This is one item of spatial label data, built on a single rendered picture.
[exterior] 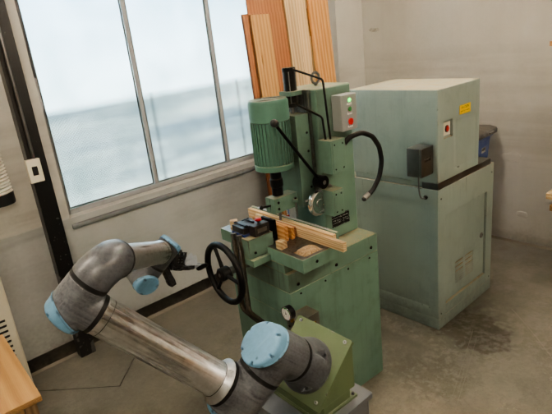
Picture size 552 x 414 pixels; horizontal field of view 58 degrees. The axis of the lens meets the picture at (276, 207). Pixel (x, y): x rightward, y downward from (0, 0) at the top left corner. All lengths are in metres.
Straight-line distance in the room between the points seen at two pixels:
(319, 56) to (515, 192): 1.86
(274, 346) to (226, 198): 2.34
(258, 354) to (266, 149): 0.92
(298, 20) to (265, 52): 0.46
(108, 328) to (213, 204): 2.37
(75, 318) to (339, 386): 0.87
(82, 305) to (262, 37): 2.73
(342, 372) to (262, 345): 0.32
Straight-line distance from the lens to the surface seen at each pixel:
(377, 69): 4.74
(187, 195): 3.59
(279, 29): 3.94
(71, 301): 1.43
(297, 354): 1.64
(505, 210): 4.39
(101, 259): 1.41
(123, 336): 1.48
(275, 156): 2.15
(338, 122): 2.29
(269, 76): 3.78
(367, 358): 2.75
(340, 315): 2.46
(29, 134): 3.03
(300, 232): 2.23
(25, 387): 2.38
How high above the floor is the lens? 1.76
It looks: 19 degrees down
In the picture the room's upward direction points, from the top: 6 degrees counter-clockwise
